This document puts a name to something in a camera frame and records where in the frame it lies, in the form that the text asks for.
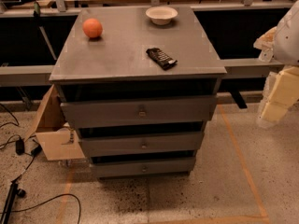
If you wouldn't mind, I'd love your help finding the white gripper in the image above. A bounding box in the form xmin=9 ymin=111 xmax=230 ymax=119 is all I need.
xmin=253 ymin=27 xmax=299 ymax=128

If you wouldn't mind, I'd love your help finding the dark rxbar chocolate wrapper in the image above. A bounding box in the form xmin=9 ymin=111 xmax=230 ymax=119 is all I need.
xmin=146 ymin=48 xmax=178 ymax=70

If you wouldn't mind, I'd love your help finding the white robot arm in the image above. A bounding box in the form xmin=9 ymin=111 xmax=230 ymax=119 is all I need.
xmin=253 ymin=1 xmax=299 ymax=128

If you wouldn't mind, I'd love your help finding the middle grey drawer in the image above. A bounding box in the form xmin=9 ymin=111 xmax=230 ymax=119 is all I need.
xmin=80 ymin=132 xmax=204 ymax=157

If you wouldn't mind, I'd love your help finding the grey drawer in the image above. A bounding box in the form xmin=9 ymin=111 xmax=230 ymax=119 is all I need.
xmin=90 ymin=157 xmax=195 ymax=178
xmin=61 ymin=96 xmax=217 ymax=129
xmin=80 ymin=132 xmax=204 ymax=157

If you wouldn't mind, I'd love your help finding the bottom grey drawer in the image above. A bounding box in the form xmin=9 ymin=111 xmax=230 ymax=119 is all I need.
xmin=90 ymin=157 xmax=195 ymax=178

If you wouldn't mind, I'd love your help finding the top grey drawer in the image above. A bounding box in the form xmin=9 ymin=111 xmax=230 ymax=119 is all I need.
xmin=61 ymin=96 xmax=217 ymax=129

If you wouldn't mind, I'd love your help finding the white bowl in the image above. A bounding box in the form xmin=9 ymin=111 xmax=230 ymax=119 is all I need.
xmin=146 ymin=7 xmax=178 ymax=25

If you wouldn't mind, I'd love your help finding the grey drawer cabinet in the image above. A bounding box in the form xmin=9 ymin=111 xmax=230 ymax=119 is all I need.
xmin=50 ymin=7 xmax=226 ymax=165

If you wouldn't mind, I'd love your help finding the orange fruit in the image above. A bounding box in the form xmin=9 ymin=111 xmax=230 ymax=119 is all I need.
xmin=82 ymin=18 xmax=103 ymax=38

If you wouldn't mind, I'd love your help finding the brown cardboard box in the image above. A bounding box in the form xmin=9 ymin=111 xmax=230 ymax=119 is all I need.
xmin=24 ymin=86 xmax=85 ymax=161

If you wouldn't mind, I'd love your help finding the black power adapter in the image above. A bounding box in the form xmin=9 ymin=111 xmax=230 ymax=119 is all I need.
xmin=15 ymin=138 xmax=25 ymax=155

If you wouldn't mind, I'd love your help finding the black stand leg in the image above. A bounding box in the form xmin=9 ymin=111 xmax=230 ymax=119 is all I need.
xmin=0 ymin=181 xmax=26 ymax=224

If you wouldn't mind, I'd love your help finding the black floor cable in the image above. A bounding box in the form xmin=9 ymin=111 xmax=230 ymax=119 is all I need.
xmin=0 ymin=193 xmax=82 ymax=224

